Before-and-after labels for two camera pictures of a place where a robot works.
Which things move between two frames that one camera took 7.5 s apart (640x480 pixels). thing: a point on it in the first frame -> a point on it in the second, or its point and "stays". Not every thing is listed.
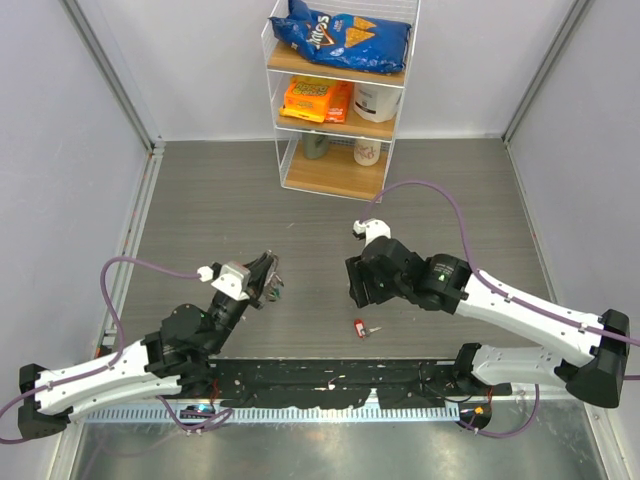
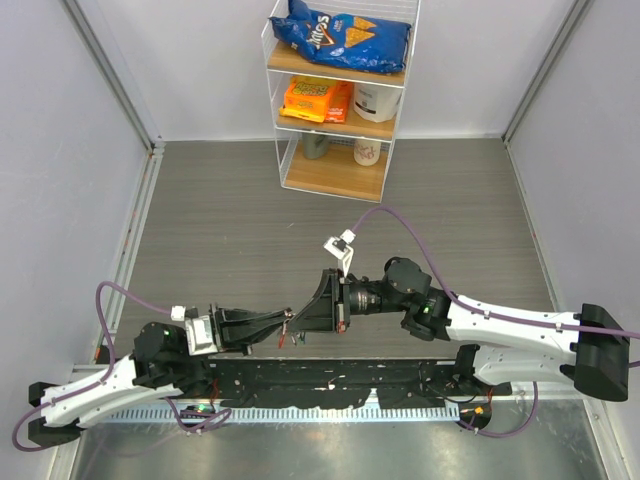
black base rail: (398, 382) stays
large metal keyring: (273, 287) -> (288, 317)
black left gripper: (260, 269) -> (236, 330)
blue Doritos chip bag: (349, 41) stays
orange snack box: (317, 99) stays
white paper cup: (367, 152) stays
